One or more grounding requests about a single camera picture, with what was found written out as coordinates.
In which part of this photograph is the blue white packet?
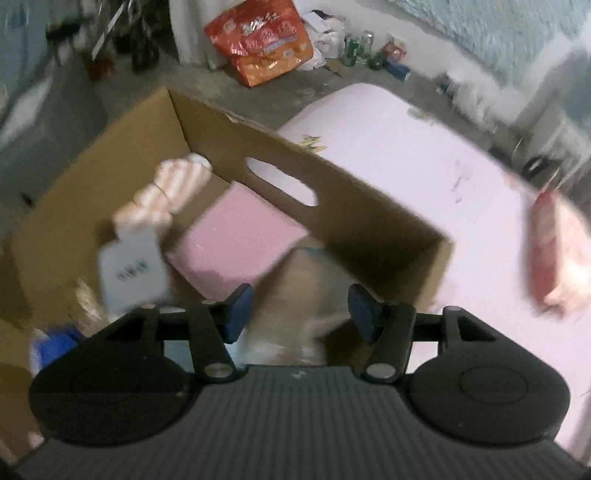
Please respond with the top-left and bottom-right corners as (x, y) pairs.
(28, 325), (85, 372)

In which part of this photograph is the pink cloth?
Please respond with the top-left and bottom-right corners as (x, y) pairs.
(166, 181), (310, 301)

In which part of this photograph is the white curtain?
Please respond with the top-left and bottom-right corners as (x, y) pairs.
(168, 0), (218, 71)

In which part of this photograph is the blue floral cloth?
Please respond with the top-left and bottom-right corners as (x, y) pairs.
(383, 0), (591, 88)

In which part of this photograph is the small blue box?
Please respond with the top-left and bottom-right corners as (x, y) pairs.
(385, 60), (411, 82)

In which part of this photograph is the white tissue packet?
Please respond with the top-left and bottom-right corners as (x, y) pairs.
(98, 230), (168, 312)

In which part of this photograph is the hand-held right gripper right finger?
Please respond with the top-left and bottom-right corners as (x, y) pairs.
(348, 284), (504, 384)

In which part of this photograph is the brown cardboard box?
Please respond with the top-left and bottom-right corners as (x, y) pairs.
(0, 87), (454, 457)

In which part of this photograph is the red pink wet wipes packet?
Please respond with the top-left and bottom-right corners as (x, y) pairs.
(519, 189), (591, 317)

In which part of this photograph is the crumpled white plastic bag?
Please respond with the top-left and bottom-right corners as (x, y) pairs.
(302, 10), (347, 60)

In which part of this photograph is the red snack bag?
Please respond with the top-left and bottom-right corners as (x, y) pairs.
(204, 0), (315, 88)

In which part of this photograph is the orange striped cloth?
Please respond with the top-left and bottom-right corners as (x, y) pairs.
(113, 154), (214, 236)

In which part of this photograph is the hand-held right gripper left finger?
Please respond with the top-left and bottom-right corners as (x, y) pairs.
(92, 284), (254, 383)

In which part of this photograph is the metal folding frame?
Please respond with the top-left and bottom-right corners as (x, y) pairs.
(83, 0), (162, 72)

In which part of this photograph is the pink plush toy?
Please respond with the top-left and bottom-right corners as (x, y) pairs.
(240, 247), (345, 365)

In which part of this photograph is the pink printed mat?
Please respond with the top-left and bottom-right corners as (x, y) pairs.
(276, 83), (591, 457)

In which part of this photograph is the clear plastic packet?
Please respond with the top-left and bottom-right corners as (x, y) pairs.
(74, 277), (114, 326)

